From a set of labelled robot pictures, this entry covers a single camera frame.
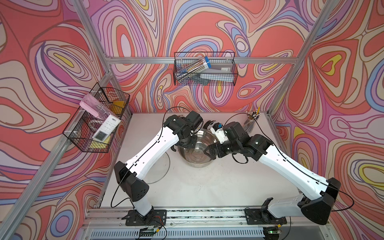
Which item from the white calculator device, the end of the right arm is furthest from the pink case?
the end of the right arm

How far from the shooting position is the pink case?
0.67 meters

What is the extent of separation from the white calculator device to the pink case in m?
0.05

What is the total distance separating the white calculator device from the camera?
2.27ft

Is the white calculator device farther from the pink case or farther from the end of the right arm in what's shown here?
the end of the right arm
